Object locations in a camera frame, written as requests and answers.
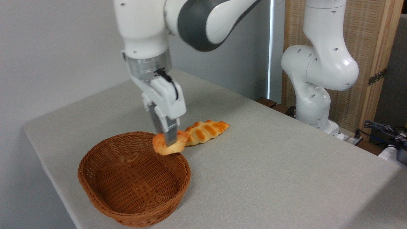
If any wooden rattan folding screen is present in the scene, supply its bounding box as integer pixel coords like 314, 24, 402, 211
281, 0, 404, 134

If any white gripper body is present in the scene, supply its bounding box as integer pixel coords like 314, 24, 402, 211
130, 76, 187, 120

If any brown wicker basket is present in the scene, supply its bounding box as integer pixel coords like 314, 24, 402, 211
78, 131, 191, 227

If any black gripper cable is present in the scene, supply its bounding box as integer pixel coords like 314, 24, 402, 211
156, 68, 179, 101

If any round muffin-shaped bread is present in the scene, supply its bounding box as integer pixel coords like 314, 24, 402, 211
153, 130, 189, 156

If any long braided bread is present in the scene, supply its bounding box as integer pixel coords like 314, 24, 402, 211
183, 120, 230, 147

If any bundle of black cables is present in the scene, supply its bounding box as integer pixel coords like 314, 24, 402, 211
364, 120, 407, 144

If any metal screen hinge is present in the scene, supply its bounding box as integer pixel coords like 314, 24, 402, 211
368, 68, 387, 87

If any white box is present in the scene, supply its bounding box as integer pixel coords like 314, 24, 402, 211
378, 145, 407, 169

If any grey tablecloth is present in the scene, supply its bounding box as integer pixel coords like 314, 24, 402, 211
22, 68, 407, 229

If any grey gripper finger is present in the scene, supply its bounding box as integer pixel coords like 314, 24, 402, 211
142, 92, 164, 135
162, 115, 181, 147

